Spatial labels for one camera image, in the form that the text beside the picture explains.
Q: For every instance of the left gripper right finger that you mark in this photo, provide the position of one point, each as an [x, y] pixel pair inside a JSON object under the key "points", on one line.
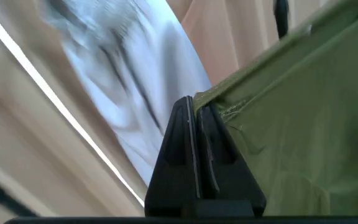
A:
{"points": [[228, 180]]}

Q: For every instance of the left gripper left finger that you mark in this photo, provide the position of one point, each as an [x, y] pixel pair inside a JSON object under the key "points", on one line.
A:
{"points": [[172, 174]]}

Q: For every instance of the green printed shirt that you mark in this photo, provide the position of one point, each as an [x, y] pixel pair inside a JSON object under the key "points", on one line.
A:
{"points": [[306, 124]]}

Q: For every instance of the pale grey shorts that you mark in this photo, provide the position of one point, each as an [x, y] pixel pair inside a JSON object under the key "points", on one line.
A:
{"points": [[129, 62]]}

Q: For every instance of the black clothes rack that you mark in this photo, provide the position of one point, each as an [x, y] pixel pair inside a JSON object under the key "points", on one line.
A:
{"points": [[281, 18]]}

